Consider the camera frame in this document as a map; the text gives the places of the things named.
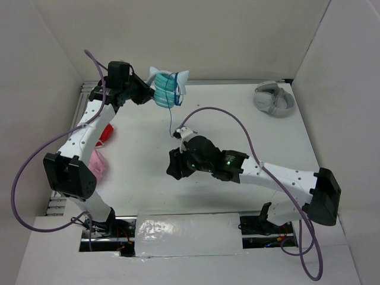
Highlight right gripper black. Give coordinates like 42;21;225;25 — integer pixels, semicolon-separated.
166;144;213;179

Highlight teal cat-ear headphones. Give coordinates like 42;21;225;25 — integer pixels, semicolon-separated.
146;66;189;109

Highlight blue earphone cable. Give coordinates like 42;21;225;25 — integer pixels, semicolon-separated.
164;72;182;139

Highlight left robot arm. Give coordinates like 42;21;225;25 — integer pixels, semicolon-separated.
43;61;154;237

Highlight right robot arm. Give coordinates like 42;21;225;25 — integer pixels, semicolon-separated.
166;131;341;233

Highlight red headphones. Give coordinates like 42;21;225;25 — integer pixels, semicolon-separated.
96;123;114;147

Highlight pink headphones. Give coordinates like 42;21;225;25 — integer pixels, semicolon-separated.
88;150;107;181

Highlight white grey headphones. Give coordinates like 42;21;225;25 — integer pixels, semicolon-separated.
253;81;296;118

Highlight white taped sheet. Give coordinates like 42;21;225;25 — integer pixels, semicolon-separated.
135;213;243;257

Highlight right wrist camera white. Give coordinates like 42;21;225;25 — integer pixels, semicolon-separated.
173;126;197;153

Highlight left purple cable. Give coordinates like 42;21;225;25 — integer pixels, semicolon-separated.
11;49;109;253

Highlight purple cable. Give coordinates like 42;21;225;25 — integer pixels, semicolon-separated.
11;49;109;253
179;107;324;281

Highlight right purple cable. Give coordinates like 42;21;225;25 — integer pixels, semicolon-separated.
179;107;324;281

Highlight aluminium rail frame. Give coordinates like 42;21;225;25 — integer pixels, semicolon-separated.
44;77;293;217

